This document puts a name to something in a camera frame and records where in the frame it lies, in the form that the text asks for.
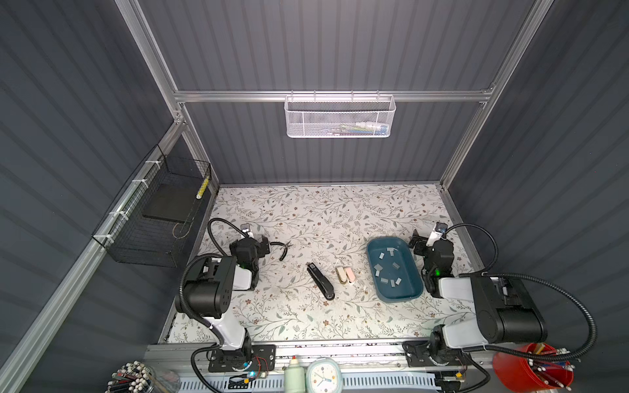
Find black notebook in basket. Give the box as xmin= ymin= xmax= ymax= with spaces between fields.
xmin=143 ymin=184 xmax=201 ymax=224

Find pale green glue bottle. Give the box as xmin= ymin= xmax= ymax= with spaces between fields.
xmin=283 ymin=356 xmax=306 ymax=393

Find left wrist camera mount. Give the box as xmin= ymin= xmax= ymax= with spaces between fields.
xmin=240 ymin=224 xmax=254 ymax=237

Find black pliers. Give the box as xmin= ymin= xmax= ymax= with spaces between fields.
xmin=269 ymin=240 xmax=293 ymax=262

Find black wire basket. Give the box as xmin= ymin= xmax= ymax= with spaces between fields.
xmin=93 ymin=147 xmax=212 ymax=268

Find teal plastic tray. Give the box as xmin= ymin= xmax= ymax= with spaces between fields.
xmin=366 ymin=237 xmax=424 ymax=303

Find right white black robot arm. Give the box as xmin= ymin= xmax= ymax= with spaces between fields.
xmin=402 ymin=222 xmax=598 ymax=367

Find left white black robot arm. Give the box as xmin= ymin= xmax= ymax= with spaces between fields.
xmin=175 ymin=218 xmax=276 ymax=379

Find clear cup of pens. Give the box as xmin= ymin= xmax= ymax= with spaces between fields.
xmin=106 ymin=361 xmax=182 ymax=393

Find red pencil cup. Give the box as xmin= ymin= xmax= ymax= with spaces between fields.
xmin=492 ymin=353 xmax=574 ymax=392

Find pink small stapler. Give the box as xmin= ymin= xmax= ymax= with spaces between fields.
xmin=343 ymin=267 xmax=355 ymax=284

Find white wire mesh basket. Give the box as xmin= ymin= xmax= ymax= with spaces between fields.
xmin=283 ymin=93 xmax=396 ymax=139

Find yellow marker in basket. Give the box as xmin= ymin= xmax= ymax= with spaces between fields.
xmin=196 ymin=176 xmax=210 ymax=200

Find mint analog clock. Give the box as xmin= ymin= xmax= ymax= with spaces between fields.
xmin=306 ymin=358 xmax=344 ymax=393

